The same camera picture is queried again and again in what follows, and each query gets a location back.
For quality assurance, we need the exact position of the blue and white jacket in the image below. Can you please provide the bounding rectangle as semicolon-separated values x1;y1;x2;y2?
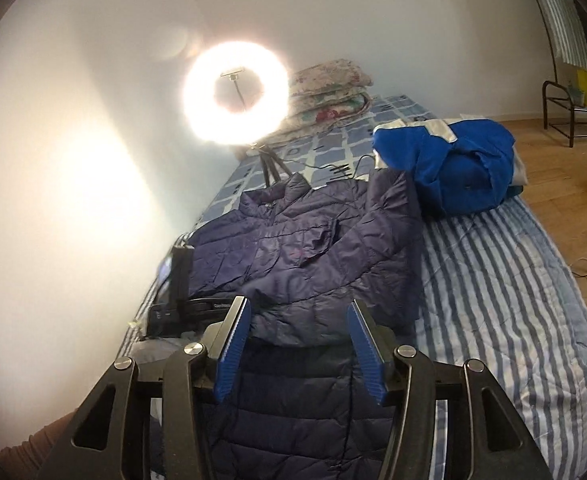
372;116;529;218

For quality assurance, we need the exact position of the striped hanging cloth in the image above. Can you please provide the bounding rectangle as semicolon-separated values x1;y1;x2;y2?
528;0;587;67

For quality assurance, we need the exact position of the dark quilted puffer jacket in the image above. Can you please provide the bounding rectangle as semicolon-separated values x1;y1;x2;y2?
160;332;441;480

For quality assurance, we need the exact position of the black clothes rack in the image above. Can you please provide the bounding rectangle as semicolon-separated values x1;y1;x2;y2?
518;0;587;150

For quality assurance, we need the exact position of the black tripod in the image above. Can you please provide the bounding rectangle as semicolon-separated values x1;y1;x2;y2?
246;142;299;196

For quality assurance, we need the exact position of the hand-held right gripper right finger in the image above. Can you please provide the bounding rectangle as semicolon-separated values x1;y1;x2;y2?
348;299;541;480

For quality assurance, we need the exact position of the blue checked bed sheet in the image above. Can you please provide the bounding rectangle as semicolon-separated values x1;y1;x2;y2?
193;92;454;241

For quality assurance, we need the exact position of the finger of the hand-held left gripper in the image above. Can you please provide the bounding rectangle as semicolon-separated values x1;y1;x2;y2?
157;254;175;288
171;244;195;306

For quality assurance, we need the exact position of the blue striped blanket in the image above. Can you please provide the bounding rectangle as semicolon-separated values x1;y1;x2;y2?
118;192;587;480

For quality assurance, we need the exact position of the navy puffer jacket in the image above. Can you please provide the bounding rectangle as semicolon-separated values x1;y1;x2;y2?
187;169;424;348

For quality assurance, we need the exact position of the person's left forearm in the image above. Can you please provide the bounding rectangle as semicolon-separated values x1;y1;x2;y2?
0;410;81;480

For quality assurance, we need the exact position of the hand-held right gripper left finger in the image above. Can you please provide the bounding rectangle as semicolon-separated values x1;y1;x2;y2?
43;296;252;480

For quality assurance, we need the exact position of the ring light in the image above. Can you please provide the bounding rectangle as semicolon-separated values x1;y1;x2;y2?
182;39;290;147

